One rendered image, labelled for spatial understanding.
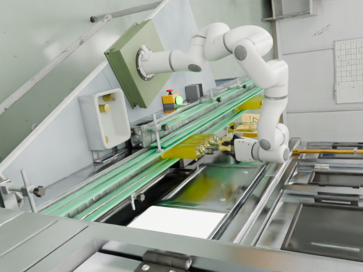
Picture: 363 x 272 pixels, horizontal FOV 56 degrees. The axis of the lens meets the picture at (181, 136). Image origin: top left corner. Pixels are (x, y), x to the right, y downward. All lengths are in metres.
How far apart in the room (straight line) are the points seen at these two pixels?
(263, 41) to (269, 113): 0.25
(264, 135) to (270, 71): 0.24
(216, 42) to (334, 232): 0.78
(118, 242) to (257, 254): 0.18
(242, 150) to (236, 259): 1.10
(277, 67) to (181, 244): 0.89
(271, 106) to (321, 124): 6.17
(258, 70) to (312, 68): 6.07
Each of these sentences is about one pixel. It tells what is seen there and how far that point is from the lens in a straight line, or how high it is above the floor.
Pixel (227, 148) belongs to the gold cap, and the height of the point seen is 1.19.
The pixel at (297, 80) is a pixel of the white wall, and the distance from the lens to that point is 7.33.
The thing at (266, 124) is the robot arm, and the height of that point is 1.42.
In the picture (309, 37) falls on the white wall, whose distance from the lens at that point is 7.23.
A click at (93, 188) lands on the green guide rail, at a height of 0.92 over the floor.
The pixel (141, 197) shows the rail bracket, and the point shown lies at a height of 1.01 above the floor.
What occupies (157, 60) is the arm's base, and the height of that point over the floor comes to 0.94.
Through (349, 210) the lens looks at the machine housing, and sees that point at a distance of 1.35.
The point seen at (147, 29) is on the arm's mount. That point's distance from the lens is 1.67.
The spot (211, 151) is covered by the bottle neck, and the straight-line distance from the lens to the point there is 1.51.
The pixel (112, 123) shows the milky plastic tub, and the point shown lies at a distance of 1.52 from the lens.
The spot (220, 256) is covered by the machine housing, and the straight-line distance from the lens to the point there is 0.40.
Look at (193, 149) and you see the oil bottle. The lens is 1.53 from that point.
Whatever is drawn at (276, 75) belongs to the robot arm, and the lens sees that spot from 1.21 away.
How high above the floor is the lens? 1.76
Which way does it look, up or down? 29 degrees down
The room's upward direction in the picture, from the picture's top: 89 degrees clockwise
